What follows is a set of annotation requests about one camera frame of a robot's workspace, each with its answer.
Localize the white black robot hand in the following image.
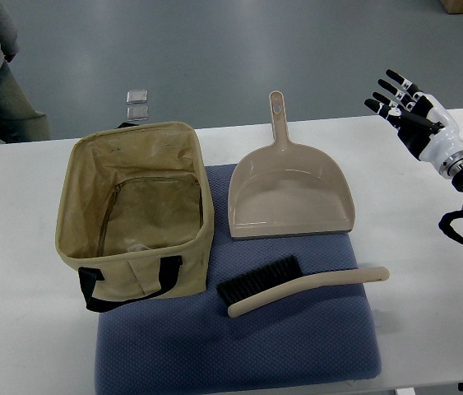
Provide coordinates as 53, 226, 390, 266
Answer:
364, 69, 463, 179

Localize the pink hand broom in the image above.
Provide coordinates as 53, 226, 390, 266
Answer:
216, 256, 390, 318

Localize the yellow fabric bag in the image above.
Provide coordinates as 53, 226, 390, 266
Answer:
55, 122, 214, 313

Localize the pink dustpan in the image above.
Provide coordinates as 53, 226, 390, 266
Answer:
228, 91, 355, 239

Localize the lower clear floor plate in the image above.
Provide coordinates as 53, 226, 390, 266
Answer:
127, 105, 149, 121

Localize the clear floor plate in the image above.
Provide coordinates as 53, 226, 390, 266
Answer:
127, 105, 149, 121
126, 89, 148, 104

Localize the upper clear floor plate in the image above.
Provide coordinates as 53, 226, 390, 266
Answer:
126, 89, 148, 104

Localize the blue cushion mat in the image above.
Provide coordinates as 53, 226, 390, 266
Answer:
95, 165, 381, 394

